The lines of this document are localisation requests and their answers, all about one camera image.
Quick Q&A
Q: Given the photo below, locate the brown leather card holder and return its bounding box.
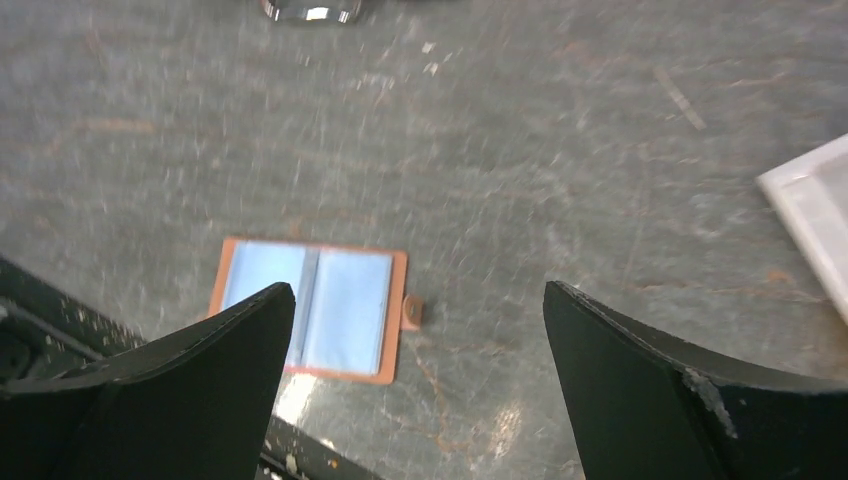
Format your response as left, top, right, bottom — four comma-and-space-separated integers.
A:
208, 237, 423, 385

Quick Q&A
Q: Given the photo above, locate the white plastic bin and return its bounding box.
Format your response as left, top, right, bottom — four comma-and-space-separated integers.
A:
757, 135, 847, 319

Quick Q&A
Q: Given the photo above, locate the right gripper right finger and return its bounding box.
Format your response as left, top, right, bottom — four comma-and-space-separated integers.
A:
543, 281, 847, 479

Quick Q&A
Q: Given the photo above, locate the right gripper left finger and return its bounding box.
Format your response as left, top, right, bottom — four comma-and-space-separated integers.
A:
1, 283, 295, 479

